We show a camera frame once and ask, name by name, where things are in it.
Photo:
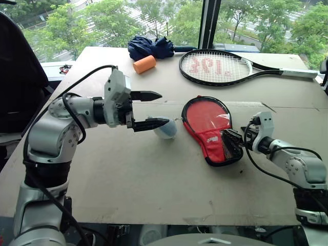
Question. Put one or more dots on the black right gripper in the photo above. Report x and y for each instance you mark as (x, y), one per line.
(247, 139)

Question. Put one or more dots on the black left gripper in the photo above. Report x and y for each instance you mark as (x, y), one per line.
(128, 116)

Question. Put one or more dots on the red table tennis paddle case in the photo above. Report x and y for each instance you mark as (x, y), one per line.
(215, 151)

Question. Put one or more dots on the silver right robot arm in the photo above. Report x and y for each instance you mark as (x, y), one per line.
(299, 164)

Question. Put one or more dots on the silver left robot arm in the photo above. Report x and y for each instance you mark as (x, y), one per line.
(48, 138)

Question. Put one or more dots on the black and white tennis racket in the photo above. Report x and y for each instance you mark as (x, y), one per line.
(212, 66)

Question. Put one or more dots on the white and blue plastic cup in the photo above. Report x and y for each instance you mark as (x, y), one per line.
(166, 130)

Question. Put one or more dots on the orange foam cylinder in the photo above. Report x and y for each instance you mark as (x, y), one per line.
(144, 64)

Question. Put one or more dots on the navy blue folded umbrella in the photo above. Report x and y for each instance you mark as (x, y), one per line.
(151, 47)

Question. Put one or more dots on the small red and black object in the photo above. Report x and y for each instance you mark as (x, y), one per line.
(64, 68)

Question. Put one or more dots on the grey robot torso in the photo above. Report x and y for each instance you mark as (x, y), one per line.
(210, 240)

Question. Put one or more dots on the black chair armrest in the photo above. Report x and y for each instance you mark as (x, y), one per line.
(324, 74)

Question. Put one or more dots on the black office chair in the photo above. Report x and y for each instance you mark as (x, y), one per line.
(18, 77)

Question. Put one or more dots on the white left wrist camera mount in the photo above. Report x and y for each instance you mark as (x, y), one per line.
(115, 94)

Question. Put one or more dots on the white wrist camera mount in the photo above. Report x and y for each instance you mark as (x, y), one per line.
(115, 94)
(265, 120)

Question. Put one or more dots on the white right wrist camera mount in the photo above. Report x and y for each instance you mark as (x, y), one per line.
(265, 120)

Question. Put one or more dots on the black window frame post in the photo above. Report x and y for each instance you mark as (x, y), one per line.
(208, 23)

